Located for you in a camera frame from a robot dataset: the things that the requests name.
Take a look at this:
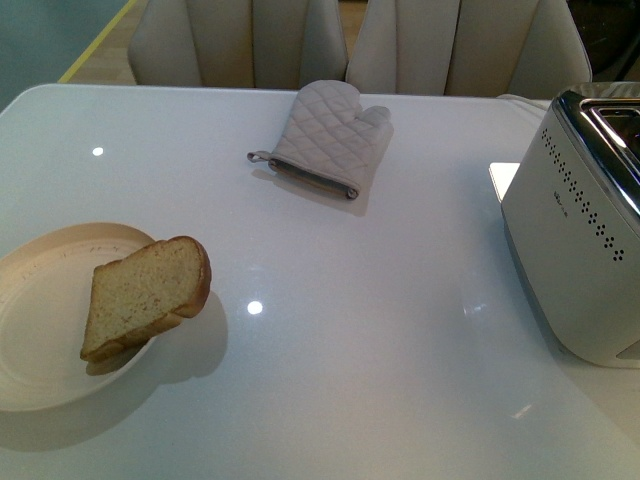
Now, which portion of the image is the toasted bread slice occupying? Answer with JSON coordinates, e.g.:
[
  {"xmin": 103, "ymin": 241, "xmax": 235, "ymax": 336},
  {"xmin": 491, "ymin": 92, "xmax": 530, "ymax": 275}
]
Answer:
[{"xmin": 80, "ymin": 236, "xmax": 212, "ymax": 363}]

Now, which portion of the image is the white chrome toaster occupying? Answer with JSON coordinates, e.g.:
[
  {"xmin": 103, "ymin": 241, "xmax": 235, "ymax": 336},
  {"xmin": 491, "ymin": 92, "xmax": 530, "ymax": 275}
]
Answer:
[{"xmin": 501, "ymin": 82, "xmax": 639, "ymax": 368}]

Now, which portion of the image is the grey quilted oven mitt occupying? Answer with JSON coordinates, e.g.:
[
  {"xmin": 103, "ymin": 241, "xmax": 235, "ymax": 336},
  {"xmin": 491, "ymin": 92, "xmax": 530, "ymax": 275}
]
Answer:
[{"xmin": 247, "ymin": 80, "xmax": 394, "ymax": 200}]

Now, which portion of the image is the beige left dining chair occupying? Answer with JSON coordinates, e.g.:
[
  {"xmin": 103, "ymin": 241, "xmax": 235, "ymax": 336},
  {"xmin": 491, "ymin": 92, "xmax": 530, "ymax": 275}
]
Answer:
[{"xmin": 128, "ymin": 1, "xmax": 348, "ymax": 90}]

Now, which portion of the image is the beige dining chair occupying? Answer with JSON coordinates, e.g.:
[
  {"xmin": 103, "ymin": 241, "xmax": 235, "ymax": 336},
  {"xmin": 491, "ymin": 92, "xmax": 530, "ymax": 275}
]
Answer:
[
  {"xmin": 128, "ymin": 1, "xmax": 348, "ymax": 90},
  {"xmin": 346, "ymin": 0, "xmax": 592, "ymax": 99}
]

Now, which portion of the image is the beige right dining chair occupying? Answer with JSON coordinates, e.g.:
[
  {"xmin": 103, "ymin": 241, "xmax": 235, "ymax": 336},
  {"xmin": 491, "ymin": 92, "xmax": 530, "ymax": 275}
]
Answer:
[{"xmin": 346, "ymin": 0, "xmax": 592, "ymax": 99}]

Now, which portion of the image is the beige round plate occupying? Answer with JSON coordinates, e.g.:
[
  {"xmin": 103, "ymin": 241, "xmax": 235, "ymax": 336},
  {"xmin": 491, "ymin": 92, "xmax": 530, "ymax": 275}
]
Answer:
[{"xmin": 1, "ymin": 223, "xmax": 153, "ymax": 413}]

